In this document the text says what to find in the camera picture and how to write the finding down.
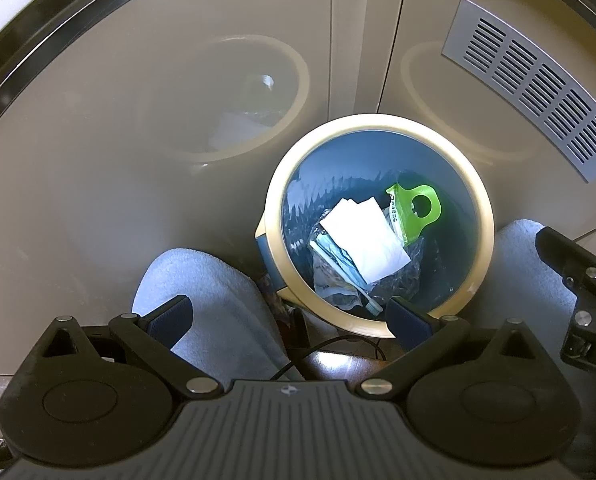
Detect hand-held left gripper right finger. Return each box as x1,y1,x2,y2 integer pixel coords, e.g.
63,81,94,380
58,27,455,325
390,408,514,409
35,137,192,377
355,296,529,397

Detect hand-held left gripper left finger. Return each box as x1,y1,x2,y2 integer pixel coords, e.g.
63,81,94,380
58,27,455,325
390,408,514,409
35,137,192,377
38,295,223,397

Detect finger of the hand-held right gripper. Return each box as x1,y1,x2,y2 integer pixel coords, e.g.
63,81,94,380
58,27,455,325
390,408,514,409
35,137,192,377
535,226,596,311

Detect clear plastic bag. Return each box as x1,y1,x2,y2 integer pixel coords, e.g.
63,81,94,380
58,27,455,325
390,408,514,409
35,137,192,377
310,215,424,312

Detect white tissue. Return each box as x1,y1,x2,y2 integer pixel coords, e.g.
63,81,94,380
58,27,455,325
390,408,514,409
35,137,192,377
319,199,411,284

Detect green plastic bag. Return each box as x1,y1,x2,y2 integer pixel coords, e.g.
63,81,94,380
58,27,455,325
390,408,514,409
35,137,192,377
385,182,441,249

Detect blue bin with cream rim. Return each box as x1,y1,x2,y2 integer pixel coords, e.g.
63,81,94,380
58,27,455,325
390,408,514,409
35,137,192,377
254,114,495,337

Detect person's right leg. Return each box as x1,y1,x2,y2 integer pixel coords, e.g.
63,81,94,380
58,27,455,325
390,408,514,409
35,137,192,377
478,219,587,342

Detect person's leg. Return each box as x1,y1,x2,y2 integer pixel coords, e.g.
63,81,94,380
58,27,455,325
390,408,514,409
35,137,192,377
478,219,587,342
132,247,304,384

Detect person's left leg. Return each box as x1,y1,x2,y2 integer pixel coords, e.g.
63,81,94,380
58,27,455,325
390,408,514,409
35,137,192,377
132,247,304,384

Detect grey cabinet vent grille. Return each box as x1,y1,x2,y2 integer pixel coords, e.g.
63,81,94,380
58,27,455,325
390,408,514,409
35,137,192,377
441,0,596,184

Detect black cable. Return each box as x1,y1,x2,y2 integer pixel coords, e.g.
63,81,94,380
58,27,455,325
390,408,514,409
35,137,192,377
268,335,387,381

